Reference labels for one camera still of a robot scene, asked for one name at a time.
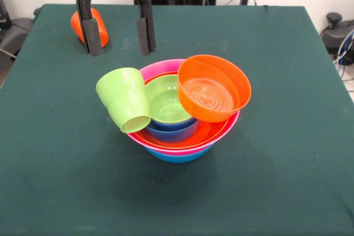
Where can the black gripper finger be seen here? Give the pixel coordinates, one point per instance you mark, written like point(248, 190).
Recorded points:
point(145, 23)
point(91, 31)

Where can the orange cup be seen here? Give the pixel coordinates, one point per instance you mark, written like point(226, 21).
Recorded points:
point(76, 26)

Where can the green cup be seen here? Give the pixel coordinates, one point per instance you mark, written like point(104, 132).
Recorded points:
point(124, 97)

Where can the small green bowl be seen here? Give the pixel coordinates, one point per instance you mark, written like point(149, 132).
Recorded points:
point(163, 100)

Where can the small orange bowl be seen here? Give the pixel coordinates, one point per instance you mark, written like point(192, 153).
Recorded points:
point(210, 92)

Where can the small light blue bowl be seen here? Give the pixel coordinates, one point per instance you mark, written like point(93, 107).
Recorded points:
point(174, 136)

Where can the large pink bowl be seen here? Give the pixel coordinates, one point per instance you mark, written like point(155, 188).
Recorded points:
point(155, 67)

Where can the grey wheeled base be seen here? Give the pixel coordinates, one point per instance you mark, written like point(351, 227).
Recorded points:
point(337, 34)
point(16, 31)

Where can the black equipment box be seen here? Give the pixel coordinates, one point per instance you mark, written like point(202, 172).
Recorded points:
point(4, 15)

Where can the large orange bowl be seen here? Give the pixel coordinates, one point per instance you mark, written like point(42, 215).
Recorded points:
point(210, 133)

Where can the dark green tablecloth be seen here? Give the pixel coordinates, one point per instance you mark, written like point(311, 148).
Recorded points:
point(69, 164)

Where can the large blue bowl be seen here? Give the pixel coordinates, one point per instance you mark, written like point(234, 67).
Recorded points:
point(177, 158)

